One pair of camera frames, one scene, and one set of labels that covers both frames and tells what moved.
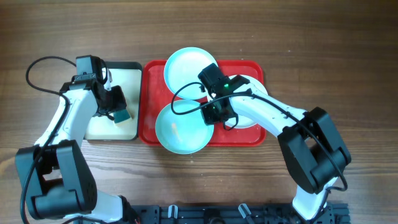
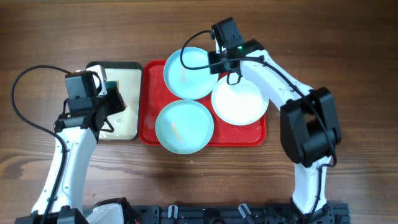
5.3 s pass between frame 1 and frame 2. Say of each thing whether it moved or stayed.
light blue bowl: stayed
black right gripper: moved
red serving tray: stayed
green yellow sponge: moved
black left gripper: stayed
